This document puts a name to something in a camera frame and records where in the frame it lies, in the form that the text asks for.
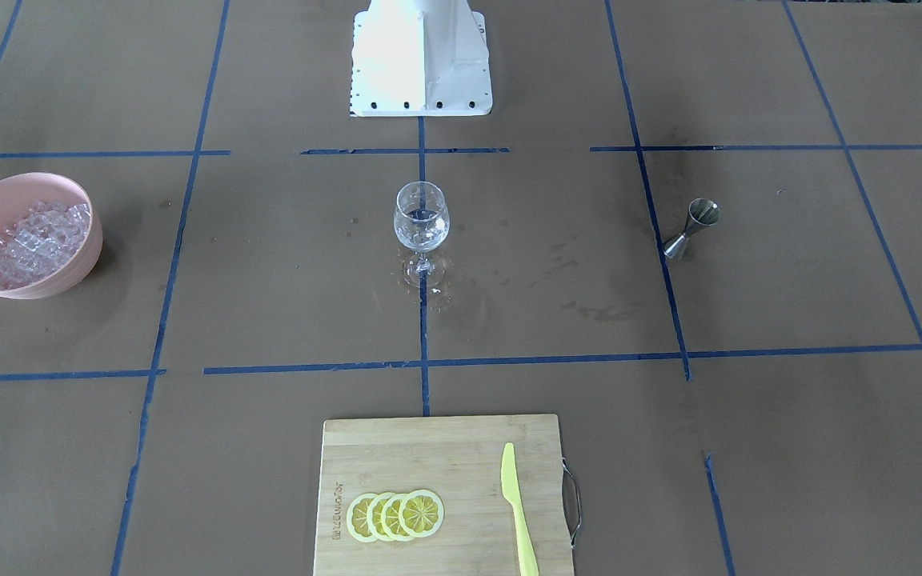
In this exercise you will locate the bamboo cutting board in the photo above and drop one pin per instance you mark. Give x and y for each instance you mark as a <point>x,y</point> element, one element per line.
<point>459,458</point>

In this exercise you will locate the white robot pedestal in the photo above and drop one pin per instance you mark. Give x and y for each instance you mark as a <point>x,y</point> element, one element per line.
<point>420,59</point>

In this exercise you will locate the clear wine glass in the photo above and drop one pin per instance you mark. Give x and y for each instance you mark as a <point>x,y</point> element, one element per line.
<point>421,224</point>

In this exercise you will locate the lemon slice one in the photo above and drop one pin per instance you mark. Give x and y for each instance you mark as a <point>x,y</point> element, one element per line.
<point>357,518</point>

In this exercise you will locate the pink bowl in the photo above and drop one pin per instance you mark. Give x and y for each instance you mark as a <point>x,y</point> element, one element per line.
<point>17,195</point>

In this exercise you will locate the lemon slice two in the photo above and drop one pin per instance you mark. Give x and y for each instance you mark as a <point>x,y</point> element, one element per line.
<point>375,514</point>

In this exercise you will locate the yellow plastic knife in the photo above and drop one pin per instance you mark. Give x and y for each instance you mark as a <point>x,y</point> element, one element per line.
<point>510,490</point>

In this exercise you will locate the lemon slice four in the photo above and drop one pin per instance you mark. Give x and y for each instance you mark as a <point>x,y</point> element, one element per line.
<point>421,513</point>

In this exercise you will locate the steel cocktail jigger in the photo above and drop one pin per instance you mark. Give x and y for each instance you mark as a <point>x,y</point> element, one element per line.
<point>701,214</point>

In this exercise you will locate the pile of clear ice cubes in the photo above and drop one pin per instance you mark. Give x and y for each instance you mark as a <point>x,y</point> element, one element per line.
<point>42,242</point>

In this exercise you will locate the lemon slice three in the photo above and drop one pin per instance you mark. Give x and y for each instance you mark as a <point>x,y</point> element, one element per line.
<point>392,527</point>

